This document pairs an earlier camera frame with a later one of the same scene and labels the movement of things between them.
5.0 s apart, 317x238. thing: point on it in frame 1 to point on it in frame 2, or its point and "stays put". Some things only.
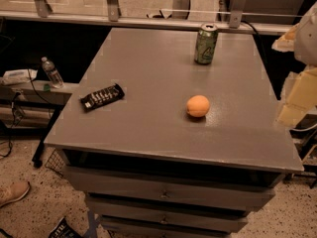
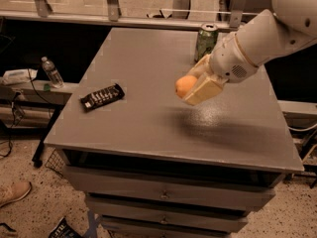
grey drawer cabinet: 161,146 stays put
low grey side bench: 33,109 stays put
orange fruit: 197,105 to 184,84
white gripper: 307,39 to 230,60
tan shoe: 13,191 stays put
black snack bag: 63,230 stays put
